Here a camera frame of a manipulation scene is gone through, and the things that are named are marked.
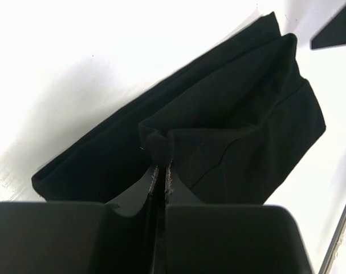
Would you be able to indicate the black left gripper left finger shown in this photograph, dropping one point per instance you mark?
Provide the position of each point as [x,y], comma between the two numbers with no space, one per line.
[82,237]

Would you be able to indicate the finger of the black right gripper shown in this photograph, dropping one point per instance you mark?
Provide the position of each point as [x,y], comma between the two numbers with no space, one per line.
[333,33]

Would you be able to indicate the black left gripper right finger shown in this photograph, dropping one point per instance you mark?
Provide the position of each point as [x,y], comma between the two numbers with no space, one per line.
[224,227]

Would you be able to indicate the black skirt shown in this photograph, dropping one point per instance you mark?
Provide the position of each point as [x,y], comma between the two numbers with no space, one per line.
[233,124]

